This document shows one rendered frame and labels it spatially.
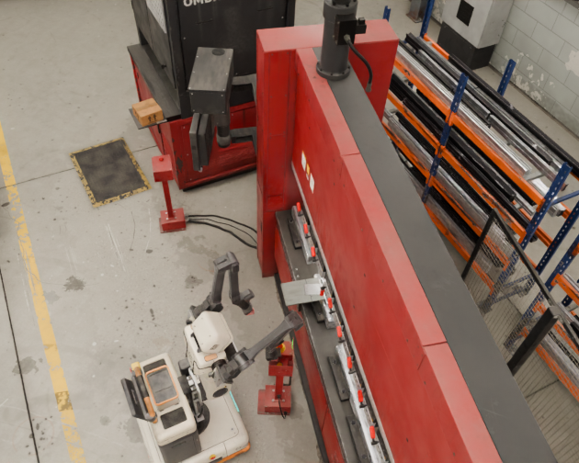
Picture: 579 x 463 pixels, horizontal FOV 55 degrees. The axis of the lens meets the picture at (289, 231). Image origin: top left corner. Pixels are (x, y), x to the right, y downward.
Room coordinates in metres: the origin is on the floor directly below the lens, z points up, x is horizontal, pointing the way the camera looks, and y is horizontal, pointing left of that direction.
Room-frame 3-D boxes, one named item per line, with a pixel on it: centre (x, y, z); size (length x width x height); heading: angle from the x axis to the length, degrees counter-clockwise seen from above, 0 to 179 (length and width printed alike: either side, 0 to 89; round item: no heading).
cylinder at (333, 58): (2.71, -0.23, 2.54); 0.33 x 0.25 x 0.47; 16
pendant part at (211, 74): (3.24, 0.60, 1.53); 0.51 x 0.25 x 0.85; 1
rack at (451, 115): (3.77, -1.44, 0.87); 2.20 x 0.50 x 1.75; 29
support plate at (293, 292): (2.13, -0.11, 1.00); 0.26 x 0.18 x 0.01; 106
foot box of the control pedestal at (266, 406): (1.76, 0.03, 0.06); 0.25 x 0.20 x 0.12; 92
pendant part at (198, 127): (3.19, 0.68, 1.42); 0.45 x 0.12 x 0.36; 1
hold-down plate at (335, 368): (1.57, -0.37, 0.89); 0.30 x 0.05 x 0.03; 16
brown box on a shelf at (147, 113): (3.88, 1.31, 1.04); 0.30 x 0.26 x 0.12; 29
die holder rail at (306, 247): (2.69, -0.10, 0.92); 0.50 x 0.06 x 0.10; 16
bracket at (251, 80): (3.34, 0.36, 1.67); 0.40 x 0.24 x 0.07; 16
